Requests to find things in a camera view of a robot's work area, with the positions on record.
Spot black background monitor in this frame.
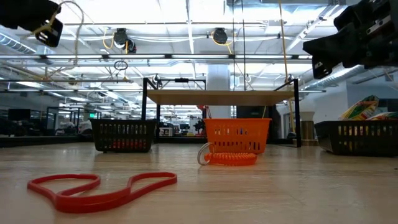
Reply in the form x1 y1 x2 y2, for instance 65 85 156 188
7 108 32 122

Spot yellow plastic snack bag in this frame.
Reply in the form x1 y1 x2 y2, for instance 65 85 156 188
338 94 381 121

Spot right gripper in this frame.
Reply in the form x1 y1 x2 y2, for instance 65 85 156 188
303 0 398 69

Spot orange-red spiral coil keychain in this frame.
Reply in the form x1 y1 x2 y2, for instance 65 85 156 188
197 141 258 167

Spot yellow rubber band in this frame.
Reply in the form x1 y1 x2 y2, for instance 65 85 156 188
30 0 85 66

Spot yellow hanging cable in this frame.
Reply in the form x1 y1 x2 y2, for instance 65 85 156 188
278 0 296 134

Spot red rubber band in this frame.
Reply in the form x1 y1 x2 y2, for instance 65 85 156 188
26 171 178 215

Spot wooden riser shelf black legs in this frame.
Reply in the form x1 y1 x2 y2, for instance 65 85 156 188
140 77 302 149

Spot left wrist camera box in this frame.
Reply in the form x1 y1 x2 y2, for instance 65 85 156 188
34 17 64 48

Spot black screen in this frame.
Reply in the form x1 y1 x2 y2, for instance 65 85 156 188
235 105 276 121

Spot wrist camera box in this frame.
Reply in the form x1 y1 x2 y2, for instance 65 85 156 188
34 17 64 48
312 58 334 80

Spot orange plastic mesh basket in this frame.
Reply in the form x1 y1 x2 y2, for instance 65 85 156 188
203 118 273 156

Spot yellow snack packets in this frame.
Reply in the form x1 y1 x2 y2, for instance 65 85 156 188
366 111 398 122

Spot black metal rig frame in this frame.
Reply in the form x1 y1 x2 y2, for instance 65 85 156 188
0 134 398 150

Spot black ceiling cord reel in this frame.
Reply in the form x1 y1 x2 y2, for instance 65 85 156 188
211 27 229 46
112 27 137 54

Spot black plastic mesh basket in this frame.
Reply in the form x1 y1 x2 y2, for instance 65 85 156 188
89 118 158 154
313 119 398 157

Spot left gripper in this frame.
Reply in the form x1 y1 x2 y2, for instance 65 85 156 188
0 0 61 30

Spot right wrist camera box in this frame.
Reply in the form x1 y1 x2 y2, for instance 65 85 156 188
312 58 334 80

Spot white bulb lamp wooden base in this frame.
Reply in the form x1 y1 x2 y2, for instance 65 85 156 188
298 98 320 146

